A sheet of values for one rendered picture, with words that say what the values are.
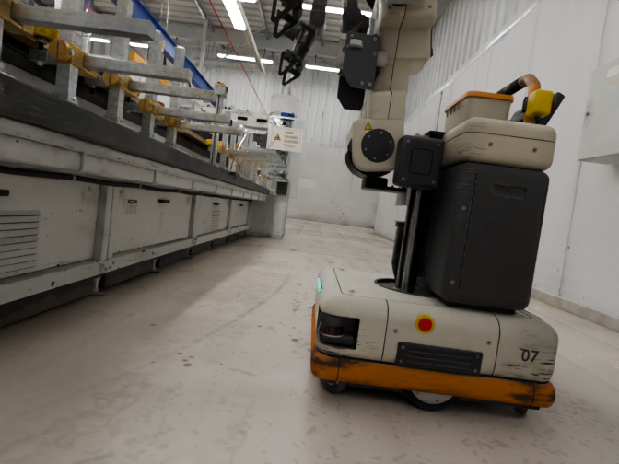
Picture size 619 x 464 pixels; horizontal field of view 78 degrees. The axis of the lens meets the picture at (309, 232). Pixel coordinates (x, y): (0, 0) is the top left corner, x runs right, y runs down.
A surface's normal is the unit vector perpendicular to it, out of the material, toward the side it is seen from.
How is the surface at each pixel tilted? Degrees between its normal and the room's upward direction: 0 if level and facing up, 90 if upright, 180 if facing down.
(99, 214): 90
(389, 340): 90
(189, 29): 90
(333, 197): 90
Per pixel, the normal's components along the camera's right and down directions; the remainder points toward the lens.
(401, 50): -0.01, 0.06
